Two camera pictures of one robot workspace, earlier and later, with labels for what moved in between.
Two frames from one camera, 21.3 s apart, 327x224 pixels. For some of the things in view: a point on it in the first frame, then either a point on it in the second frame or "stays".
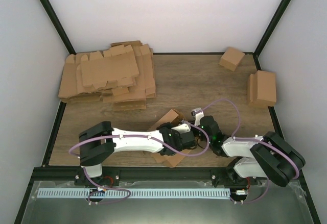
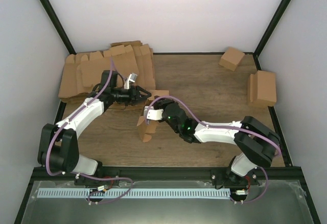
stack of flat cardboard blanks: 123,75 stays
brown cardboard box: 173,117 to 147,129
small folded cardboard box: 231,58 stays
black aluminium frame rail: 64,174 stays
